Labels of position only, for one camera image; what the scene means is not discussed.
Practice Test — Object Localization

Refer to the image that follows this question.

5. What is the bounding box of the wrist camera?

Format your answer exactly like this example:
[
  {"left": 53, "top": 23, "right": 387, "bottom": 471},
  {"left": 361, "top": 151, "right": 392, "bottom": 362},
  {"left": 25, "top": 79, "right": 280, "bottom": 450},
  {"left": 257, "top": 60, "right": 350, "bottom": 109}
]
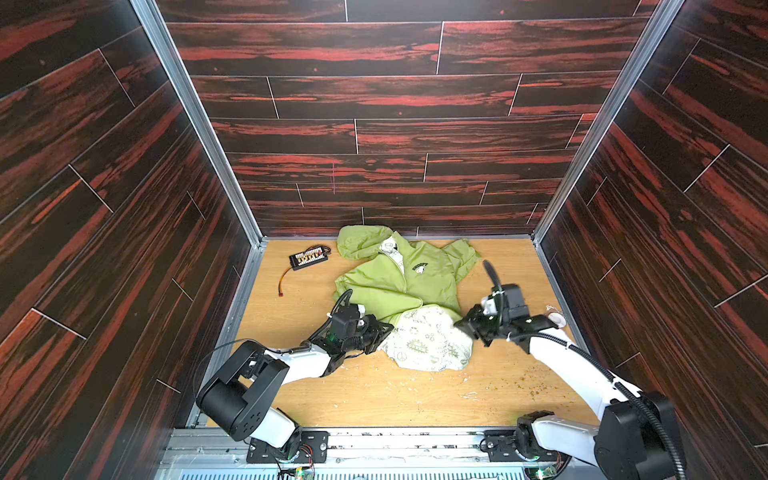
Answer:
[
  {"left": 494, "top": 284, "right": 530, "bottom": 324},
  {"left": 330, "top": 303, "right": 361, "bottom": 339}
]

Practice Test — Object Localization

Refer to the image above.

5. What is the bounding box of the aluminium front rail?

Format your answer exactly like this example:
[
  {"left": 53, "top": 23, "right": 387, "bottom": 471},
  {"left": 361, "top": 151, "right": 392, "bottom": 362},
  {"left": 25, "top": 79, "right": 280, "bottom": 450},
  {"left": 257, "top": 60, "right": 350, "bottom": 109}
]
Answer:
[{"left": 155, "top": 427, "right": 603, "bottom": 479}]

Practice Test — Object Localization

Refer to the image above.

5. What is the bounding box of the black battery pack with wires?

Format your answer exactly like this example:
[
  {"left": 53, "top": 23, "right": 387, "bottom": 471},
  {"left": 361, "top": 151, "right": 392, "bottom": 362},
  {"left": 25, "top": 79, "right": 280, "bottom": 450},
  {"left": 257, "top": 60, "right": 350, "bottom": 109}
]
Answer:
[{"left": 277, "top": 244, "right": 332, "bottom": 297}]

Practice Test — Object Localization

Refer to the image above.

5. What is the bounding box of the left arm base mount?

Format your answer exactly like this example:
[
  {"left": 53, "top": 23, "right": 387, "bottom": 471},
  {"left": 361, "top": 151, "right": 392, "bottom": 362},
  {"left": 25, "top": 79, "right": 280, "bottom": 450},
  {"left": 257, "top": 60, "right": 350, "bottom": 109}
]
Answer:
[{"left": 246, "top": 427, "right": 330, "bottom": 465}]

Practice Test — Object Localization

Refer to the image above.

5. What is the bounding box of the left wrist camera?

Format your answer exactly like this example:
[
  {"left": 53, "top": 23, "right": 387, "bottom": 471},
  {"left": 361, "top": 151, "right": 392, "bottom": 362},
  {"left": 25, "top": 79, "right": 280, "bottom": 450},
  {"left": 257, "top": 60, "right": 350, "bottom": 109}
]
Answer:
[{"left": 330, "top": 303, "right": 361, "bottom": 339}]

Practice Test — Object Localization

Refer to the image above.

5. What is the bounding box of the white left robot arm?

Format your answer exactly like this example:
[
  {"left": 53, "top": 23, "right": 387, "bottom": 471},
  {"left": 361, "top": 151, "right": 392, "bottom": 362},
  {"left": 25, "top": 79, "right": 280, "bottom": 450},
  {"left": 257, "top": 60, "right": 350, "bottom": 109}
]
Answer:
[{"left": 196, "top": 312, "right": 394, "bottom": 457}]

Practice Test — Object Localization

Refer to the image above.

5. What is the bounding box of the green jacket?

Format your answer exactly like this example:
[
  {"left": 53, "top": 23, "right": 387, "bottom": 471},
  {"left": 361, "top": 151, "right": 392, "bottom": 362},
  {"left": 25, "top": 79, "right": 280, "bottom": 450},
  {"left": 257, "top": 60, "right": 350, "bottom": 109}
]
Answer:
[{"left": 334, "top": 225, "right": 481, "bottom": 372}]

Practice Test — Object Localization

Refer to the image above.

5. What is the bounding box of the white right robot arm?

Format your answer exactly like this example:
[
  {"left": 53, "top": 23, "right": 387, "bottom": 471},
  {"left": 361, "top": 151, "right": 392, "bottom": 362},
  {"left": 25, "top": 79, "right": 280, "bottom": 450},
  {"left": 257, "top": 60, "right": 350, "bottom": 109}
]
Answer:
[{"left": 456, "top": 304, "right": 687, "bottom": 479}]

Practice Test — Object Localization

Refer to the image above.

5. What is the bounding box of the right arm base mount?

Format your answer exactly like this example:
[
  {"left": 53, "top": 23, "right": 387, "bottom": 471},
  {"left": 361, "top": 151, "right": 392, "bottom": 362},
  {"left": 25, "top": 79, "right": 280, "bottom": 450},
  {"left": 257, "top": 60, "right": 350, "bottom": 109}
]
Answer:
[{"left": 479, "top": 426, "right": 569, "bottom": 463}]

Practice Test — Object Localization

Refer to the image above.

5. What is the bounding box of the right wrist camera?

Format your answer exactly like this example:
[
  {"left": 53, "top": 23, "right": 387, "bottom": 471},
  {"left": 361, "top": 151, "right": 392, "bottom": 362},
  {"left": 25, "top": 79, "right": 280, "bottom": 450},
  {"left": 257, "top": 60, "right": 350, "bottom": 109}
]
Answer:
[{"left": 494, "top": 284, "right": 530, "bottom": 324}]

